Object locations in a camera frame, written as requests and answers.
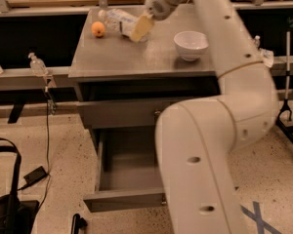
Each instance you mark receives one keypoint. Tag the grey metal drawer cabinet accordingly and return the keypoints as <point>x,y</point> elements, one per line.
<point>115,68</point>

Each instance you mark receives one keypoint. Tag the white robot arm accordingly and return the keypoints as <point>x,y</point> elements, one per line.
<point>194,137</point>

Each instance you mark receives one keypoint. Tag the blue tape cross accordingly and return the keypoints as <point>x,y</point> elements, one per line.
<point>256,216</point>

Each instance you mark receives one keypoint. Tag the black power adapter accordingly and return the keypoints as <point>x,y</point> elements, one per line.
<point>35,176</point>

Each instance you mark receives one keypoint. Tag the black object at bottom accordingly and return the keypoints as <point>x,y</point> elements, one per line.
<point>78,223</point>

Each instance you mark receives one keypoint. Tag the black tripod stand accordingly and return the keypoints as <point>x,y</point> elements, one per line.
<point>288,131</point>

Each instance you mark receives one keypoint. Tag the clear plastic water bottle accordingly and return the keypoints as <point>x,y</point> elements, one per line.
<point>122,22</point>

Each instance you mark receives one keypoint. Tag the crumpled white paper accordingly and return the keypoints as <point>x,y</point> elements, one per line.
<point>267,56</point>

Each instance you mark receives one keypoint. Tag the open middle drawer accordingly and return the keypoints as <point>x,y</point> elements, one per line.
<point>127,173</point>

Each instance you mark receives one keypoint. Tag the white ceramic bowl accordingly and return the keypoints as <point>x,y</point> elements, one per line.
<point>191,45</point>

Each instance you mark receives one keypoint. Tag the closed top drawer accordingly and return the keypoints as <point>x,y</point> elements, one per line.
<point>123,113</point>

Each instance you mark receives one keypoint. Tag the background water bottle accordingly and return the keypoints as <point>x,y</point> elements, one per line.
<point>257,41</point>

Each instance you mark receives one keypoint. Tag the orange fruit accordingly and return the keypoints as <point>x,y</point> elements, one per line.
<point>98,29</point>

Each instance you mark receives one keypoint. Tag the clear pump sanitizer bottle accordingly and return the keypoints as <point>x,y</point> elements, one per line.
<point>37,65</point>

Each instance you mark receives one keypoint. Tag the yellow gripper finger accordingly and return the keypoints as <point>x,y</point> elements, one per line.
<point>143,26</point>

